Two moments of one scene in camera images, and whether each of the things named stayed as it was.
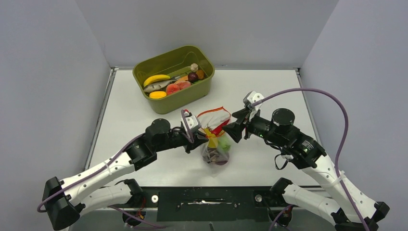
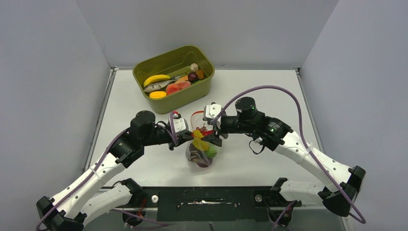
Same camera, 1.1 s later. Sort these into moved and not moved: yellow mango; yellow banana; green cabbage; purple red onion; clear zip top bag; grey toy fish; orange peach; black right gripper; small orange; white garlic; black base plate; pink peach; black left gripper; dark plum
Moved: clear zip top bag; black left gripper; green cabbage; purple red onion; black right gripper
Not moved: black base plate; small orange; grey toy fish; white garlic; yellow mango; orange peach; dark plum; pink peach; yellow banana
